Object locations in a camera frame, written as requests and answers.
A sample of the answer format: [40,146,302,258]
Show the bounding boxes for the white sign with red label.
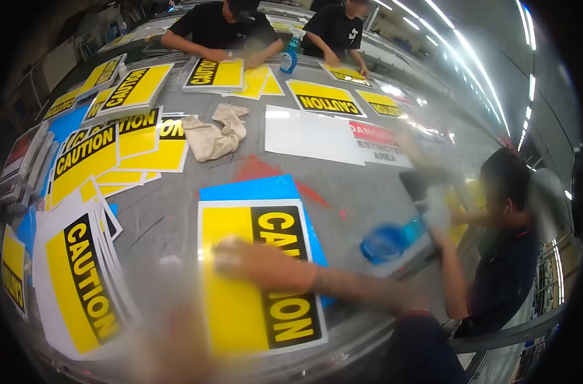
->
[264,104,414,169]

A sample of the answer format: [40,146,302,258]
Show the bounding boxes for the plain yellow sheets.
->
[223,64,286,101]

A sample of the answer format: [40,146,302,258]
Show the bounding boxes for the person's left hand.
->
[130,295,216,384]

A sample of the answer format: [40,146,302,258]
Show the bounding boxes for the pile of caution signs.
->
[46,107,192,210]

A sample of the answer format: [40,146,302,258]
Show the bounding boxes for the person's body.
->
[386,310,470,384]

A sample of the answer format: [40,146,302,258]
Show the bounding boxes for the stack of white-edged caution signs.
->
[32,185,141,362]

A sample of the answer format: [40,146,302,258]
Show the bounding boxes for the stack of grey sign boards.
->
[0,121,58,214]

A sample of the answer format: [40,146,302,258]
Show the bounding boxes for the grey metal rail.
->
[449,303,563,356]

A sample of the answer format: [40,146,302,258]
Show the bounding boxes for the large yellow caution sign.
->
[197,199,329,359]

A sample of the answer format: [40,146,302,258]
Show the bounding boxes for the table with signs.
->
[98,13,186,54]

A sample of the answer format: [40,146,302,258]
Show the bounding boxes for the person's right hand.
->
[212,235,279,292]

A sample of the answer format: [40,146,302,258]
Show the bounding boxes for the blue spray bottle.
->
[279,35,303,75]
[359,217,425,266]

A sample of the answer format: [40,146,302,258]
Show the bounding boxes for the person's right fingers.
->
[212,236,244,280]

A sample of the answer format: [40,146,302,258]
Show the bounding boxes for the beige cloth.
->
[180,103,251,163]

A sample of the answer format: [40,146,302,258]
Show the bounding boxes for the blue plastic sheet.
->
[48,103,92,145]
[198,174,336,308]

